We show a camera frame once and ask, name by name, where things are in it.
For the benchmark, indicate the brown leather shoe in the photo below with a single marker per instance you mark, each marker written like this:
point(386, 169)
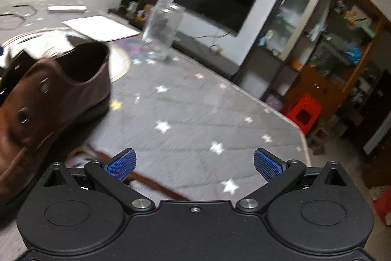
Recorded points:
point(40, 98)

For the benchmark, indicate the brown wooden cabinet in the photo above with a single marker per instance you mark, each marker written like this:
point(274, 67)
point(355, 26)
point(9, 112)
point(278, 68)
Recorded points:
point(349, 38)

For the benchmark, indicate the glass display cabinet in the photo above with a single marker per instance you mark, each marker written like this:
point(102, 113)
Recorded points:
point(284, 27)

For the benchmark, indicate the white paper sheet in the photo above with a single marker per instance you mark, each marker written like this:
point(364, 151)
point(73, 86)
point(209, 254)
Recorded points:
point(100, 28)

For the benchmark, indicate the purple waste bin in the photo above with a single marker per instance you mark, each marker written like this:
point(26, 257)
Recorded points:
point(275, 101)

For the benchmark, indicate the clear glass jar mug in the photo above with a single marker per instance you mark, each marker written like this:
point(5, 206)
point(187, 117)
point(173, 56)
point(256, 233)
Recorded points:
point(161, 29)

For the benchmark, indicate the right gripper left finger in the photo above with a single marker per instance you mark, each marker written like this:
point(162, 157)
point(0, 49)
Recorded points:
point(108, 176)

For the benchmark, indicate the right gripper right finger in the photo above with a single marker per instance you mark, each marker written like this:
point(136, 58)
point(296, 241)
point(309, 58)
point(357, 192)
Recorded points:
point(281, 177)

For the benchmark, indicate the white flat bar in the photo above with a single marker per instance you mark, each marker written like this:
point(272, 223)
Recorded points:
point(67, 9)

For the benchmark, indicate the round induction cooktop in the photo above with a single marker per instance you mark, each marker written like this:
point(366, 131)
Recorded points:
point(53, 41)

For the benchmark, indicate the red plastic stool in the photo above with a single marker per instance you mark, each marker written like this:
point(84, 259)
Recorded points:
point(304, 112)

